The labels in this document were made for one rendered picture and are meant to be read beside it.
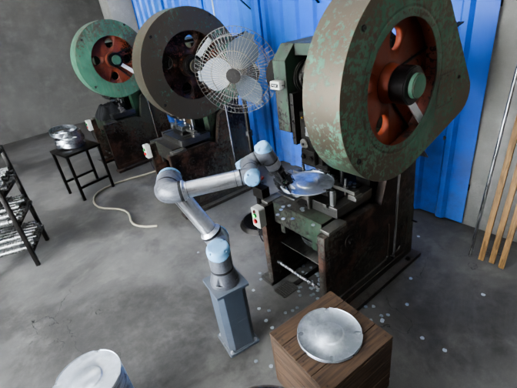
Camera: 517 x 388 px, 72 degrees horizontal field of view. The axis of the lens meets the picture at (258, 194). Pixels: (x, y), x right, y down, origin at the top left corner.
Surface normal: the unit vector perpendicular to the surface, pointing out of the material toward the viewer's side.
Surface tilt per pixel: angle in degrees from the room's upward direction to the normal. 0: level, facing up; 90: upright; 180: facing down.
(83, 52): 90
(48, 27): 90
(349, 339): 0
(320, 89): 79
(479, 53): 90
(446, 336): 0
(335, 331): 0
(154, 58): 90
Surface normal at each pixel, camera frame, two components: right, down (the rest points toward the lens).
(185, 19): 0.60, 0.32
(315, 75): -0.78, 0.13
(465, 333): -0.13, -0.87
